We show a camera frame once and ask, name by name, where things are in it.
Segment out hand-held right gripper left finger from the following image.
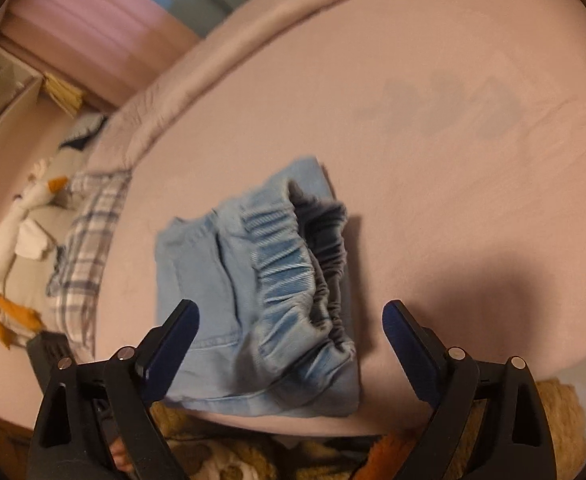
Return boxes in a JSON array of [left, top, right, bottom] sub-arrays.
[[25, 300, 200, 480]]

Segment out light blue denim pants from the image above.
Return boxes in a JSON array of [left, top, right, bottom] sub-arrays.
[[154, 156, 363, 417]]

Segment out white goose plush toy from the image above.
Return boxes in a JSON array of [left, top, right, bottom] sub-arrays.
[[0, 157, 71, 351]]

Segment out plaid cloth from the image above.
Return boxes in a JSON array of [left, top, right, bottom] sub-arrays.
[[45, 170, 134, 356]]

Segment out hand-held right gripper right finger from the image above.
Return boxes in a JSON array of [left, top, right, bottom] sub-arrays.
[[348, 300, 556, 480]]

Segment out yellow striped object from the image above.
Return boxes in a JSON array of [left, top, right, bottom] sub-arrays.
[[42, 72, 84, 117]]

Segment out bed with pink sheet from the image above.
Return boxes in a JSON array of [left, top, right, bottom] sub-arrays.
[[0, 0, 586, 438]]

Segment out pink and blue curtain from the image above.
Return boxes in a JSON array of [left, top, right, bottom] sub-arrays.
[[0, 0, 324, 106]]

